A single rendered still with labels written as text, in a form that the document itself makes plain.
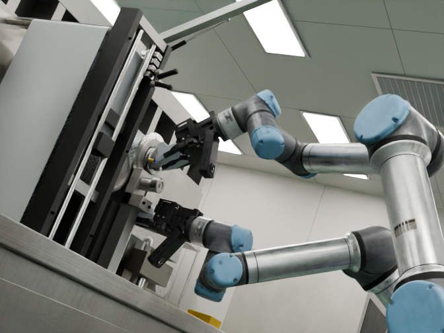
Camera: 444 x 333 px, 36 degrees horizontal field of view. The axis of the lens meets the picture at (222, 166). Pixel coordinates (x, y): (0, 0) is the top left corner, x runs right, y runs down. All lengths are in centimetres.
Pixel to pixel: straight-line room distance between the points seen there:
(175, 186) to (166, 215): 83
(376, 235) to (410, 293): 52
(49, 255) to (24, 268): 5
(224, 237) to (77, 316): 52
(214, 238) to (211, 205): 528
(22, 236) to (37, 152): 49
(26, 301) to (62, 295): 9
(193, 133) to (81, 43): 36
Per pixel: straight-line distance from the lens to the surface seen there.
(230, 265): 153
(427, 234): 123
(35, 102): 164
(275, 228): 665
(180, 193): 264
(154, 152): 181
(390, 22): 385
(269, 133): 164
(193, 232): 173
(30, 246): 112
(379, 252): 165
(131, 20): 150
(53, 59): 168
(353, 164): 159
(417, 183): 129
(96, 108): 143
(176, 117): 253
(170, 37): 227
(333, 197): 659
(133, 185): 176
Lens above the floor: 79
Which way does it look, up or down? 16 degrees up
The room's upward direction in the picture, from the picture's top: 21 degrees clockwise
